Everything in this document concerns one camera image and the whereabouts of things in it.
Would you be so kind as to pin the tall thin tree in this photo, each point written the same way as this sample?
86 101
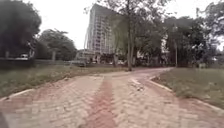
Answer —
129 53

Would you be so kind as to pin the dark hedge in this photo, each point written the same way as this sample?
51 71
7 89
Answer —
40 62

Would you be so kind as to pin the grass field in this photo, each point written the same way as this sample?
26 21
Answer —
196 83

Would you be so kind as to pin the white car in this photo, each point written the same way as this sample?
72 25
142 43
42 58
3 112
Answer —
22 56

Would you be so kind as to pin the pole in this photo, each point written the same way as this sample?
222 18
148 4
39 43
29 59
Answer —
176 50

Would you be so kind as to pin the tall grey building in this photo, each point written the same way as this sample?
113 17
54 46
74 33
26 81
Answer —
100 33

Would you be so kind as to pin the group of dark trees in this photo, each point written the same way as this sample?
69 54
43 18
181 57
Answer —
16 30

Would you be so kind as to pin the red and grey brick path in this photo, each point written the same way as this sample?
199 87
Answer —
100 106

